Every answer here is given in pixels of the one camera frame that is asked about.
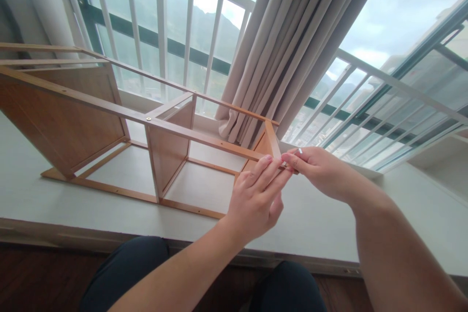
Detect person's right hand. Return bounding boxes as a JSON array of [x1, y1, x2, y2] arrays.
[[280, 146, 377, 214]]

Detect person's left hand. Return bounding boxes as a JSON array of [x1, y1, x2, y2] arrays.
[[227, 155, 294, 243]]

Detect person's legs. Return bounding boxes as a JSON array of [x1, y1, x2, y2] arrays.
[[78, 235, 328, 312]]

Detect white curtain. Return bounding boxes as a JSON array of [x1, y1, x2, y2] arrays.
[[0, 0, 85, 68]]

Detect beige pleated curtain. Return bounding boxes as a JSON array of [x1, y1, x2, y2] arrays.
[[214, 0, 392, 146]]

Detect dark framed window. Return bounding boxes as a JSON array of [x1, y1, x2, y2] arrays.
[[283, 0, 468, 172], [65, 0, 271, 117]]

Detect white window guard rail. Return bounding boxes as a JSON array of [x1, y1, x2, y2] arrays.
[[55, 0, 256, 117], [285, 48, 468, 171]]

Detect wooden shelf frame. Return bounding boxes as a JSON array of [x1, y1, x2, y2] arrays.
[[0, 42, 299, 220]]

